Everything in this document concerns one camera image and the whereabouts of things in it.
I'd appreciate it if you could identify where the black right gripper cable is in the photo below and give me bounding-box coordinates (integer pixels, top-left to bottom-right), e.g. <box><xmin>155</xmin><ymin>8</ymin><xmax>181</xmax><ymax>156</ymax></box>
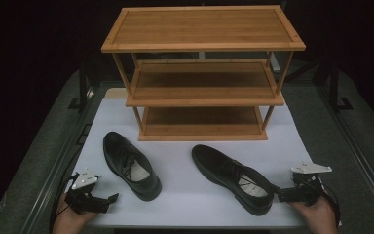
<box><xmin>319</xmin><ymin>183</ymin><xmax>342</xmax><ymax>227</ymax></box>

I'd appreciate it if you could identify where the person's right hand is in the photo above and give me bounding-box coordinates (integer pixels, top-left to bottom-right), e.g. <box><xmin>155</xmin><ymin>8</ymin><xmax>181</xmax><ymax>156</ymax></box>
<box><xmin>289</xmin><ymin>196</ymin><xmax>339</xmax><ymax>234</ymax></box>

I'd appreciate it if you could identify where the person's left hand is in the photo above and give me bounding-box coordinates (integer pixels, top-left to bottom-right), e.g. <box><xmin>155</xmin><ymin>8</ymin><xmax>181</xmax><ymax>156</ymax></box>
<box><xmin>51</xmin><ymin>194</ymin><xmax>98</xmax><ymax>234</ymax></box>

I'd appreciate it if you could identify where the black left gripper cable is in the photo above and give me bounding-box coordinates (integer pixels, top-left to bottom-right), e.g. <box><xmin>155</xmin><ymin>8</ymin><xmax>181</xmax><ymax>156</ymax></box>
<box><xmin>48</xmin><ymin>173</ymin><xmax>80</xmax><ymax>233</ymax></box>

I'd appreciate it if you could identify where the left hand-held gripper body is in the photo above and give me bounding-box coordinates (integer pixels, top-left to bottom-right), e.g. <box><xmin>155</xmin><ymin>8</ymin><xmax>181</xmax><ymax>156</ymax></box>
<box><xmin>64</xmin><ymin>167</ymin><xmax>111</xmax><ymax>215</ymax></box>

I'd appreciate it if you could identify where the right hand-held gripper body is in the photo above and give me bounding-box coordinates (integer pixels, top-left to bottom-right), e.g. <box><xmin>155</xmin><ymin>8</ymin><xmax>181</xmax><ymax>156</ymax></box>
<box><xmin>290</xmin><ymin>161</ymin><xmax>333</xmax><ymax>207</ymax></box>

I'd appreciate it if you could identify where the black metal stand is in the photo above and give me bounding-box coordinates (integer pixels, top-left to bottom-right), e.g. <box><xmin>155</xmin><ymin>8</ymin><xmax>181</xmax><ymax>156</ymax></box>
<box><xmin>68</xmin><ymin>61</ymin><xmax>95</xmax><ymax>112</ymax></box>
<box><xmin>328</xmin><ymin>61</ymin><xmax>355</xmax><ymax>112</ymax></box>

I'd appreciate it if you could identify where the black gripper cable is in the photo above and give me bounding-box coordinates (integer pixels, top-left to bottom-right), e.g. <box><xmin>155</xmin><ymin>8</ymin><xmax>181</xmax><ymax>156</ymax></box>
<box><xmin>319</xmin><ymin>183</ymin><xmax>342</xmax><ymax>227</ymax></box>
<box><xmin>48</xmin><ymin>173</ymin><xmax>80</xmax><ymax>233</ymax></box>

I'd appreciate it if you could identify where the black leather dress shoe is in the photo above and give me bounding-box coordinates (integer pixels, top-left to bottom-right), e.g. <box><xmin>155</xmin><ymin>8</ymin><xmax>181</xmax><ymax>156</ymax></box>
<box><xmin>191</xmin><ymin>144</ymin><xmax>277</xmax><ymax>216</ymax></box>
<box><xmin>102</xmin><ymin>131</ymin><xmax>163</xmax><ymax>202</ymax></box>

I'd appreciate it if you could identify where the wooden three-tier shoe rack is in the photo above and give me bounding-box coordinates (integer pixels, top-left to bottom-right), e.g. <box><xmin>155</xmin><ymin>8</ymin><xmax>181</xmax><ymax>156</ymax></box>
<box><xmin>100</xmin><ymin>4</ymin><xmax>307</xmax><ymax>142</ymax></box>

